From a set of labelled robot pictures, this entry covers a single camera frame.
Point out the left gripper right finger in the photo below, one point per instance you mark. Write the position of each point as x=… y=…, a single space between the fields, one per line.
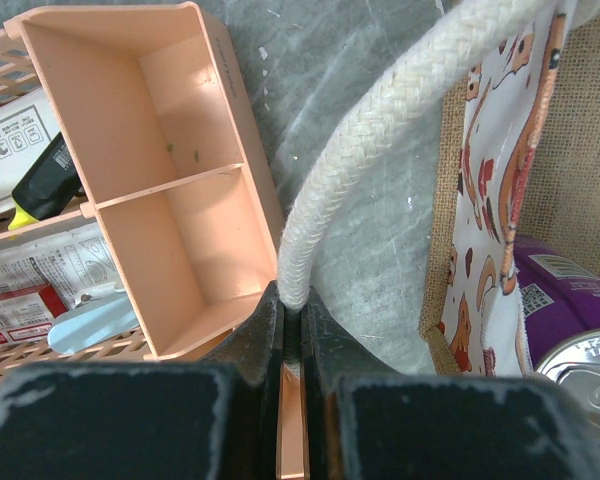
x=365 y=420

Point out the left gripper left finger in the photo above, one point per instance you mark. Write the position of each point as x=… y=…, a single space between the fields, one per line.
x=212 y=418

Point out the printed canvas burlap bag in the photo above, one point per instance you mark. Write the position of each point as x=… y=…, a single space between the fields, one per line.
x=507 y=55

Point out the light blue plastic clip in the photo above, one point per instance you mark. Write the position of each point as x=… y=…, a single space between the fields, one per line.
x=92 y=323

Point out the white printed sachet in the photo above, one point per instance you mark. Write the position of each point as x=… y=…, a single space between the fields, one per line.
x=70 y=261

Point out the red white printed box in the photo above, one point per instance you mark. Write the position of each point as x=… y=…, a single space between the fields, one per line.
x=29 y=314

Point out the near purple soda can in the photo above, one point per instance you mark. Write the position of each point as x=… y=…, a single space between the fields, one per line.
x=561 y=301

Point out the black yellow highlighter pen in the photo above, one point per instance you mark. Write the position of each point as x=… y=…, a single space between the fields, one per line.
x=47 y=187

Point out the orange plastic desk organizer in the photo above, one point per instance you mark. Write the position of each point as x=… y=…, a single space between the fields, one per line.
x=152 y=105

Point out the white printed packet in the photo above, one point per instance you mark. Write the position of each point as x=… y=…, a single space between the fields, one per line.
x=27 y=126

